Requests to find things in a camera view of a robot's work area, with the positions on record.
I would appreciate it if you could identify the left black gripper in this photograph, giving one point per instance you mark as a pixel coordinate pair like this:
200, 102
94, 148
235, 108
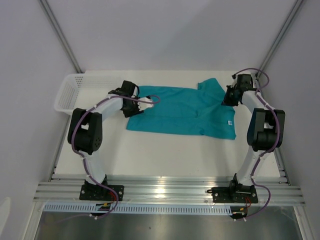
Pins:
136, 111

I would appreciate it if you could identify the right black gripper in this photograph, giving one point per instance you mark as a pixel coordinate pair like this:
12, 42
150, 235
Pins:
226, 101

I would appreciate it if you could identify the teal t-shirt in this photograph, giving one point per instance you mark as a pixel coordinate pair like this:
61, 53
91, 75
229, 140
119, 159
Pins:
187, 111

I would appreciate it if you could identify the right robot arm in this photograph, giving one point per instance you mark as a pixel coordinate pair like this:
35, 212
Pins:
265, 132

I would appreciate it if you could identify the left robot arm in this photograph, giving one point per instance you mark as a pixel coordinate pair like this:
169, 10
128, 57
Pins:
85, 134

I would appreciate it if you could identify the white plastic basket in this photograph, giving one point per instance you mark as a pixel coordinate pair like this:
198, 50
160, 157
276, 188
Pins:
84, 90

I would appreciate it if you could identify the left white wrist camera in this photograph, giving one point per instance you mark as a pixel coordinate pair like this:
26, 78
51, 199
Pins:
145, 103

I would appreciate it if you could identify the right side aluminium rail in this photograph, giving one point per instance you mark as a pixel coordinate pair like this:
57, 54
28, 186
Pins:
277, 151

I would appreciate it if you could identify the right aluminium frame post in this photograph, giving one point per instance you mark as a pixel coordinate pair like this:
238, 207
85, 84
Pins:
282, 32

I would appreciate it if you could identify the aluminium frame post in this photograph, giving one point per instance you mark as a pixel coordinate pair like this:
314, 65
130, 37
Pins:
53, 21
282, 32

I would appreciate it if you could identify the aluminium mounting rail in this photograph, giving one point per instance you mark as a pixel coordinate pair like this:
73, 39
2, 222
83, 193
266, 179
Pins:
168, 190

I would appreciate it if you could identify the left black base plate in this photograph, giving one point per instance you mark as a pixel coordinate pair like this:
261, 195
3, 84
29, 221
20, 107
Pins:
96, 193

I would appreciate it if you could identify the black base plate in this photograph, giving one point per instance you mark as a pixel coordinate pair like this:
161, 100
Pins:
237, 195
96, 193

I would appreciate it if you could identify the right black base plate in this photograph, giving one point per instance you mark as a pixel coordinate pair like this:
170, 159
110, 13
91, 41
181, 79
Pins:
237, 195

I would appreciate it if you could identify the left side aluminium rail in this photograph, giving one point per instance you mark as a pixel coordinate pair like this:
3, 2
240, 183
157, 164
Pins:
59, 147

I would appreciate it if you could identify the white slotted cable duct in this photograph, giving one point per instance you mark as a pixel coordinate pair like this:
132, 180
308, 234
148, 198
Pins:
130, 208

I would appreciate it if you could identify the left aluminium frame post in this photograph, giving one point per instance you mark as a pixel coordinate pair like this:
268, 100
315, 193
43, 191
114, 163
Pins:
53, 21

